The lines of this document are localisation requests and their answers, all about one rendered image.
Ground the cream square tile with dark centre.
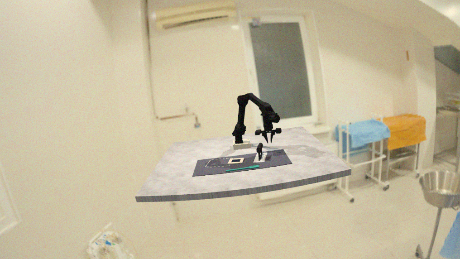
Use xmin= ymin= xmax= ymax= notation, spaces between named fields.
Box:
xmin=228 ymin=158 xmax=244 ymax=164

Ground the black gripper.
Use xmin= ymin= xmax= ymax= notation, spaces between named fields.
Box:
xmin=255 ymin=122 xmax=282 ymax=143

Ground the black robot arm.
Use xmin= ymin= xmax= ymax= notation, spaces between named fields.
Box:
xmin=232 ymin=93 xmax=280 ymax=144

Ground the dark grey mat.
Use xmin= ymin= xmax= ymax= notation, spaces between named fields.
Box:
xmin=193 ymin=149 xmax=292 ymax=176

